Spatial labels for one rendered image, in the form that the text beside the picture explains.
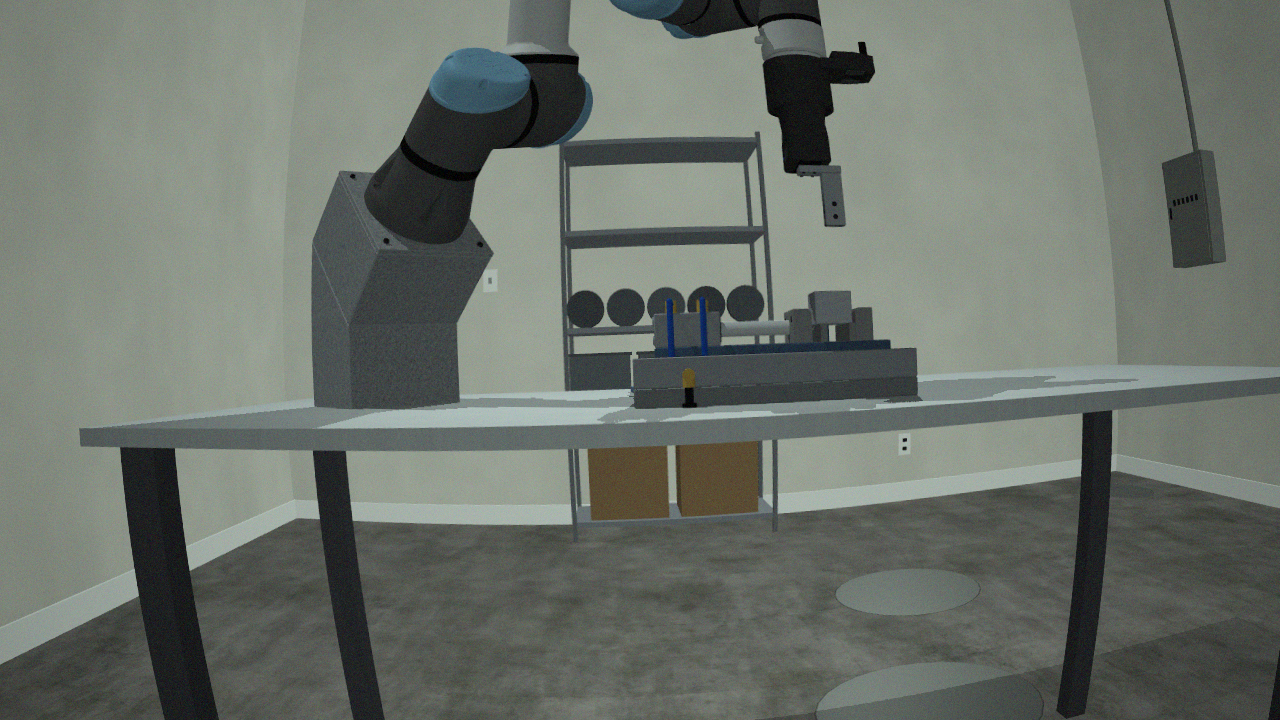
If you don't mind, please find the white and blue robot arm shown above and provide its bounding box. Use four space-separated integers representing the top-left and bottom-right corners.
364 0 822 243

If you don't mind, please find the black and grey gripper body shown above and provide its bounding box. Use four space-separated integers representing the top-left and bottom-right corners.
754 19 876 174

